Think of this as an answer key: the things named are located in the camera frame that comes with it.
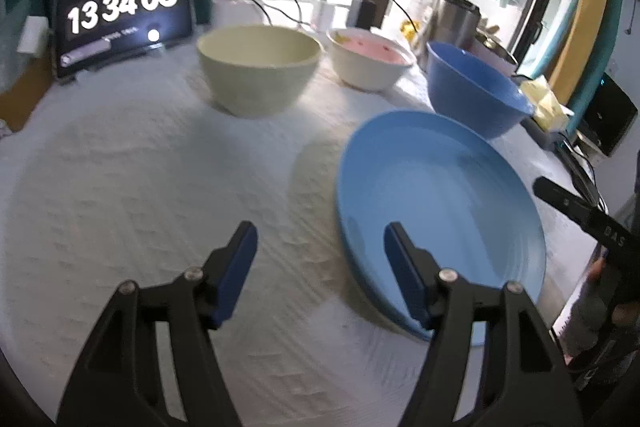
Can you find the cardboard box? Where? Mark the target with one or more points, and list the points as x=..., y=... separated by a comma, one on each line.
x=18, y=103

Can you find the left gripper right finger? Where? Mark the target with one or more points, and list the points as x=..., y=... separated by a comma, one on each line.
x=523, y=378

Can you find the small white box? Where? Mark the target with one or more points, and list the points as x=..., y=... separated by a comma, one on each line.
x=34, y=37

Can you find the white lamp base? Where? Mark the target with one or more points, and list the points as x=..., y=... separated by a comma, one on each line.
x=232, y=13

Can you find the white tablecloth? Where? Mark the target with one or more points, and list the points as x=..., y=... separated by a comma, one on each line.
x=131, y=173

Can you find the black charger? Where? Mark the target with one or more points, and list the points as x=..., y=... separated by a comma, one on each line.
x=361, y=14

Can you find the white charger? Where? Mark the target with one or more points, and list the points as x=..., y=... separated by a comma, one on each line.
x=322, y=15

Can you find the tablet showing clock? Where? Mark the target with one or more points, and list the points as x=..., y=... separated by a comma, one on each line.
x=91, y=33

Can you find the person right hand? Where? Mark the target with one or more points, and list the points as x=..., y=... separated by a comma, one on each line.
x=583, y=316

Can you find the pale green bowl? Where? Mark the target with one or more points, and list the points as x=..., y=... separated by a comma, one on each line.
x=256, y=71

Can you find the steel tumbler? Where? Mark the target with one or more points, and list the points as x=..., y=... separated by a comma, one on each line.
x=453, y=22

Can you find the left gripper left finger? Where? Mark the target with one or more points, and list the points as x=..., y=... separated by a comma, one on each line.
x=116, y=378

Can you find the pink strawberry bowl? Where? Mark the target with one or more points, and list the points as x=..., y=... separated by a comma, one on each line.
x=366, y=61

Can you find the pink bowl with steel bowl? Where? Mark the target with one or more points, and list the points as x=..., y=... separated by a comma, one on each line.
x=487, y=48

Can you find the large blue bowl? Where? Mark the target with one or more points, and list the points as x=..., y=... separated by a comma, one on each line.
x=468, y=90

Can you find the blue plate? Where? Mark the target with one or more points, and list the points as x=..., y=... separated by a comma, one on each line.
x=453, y=193

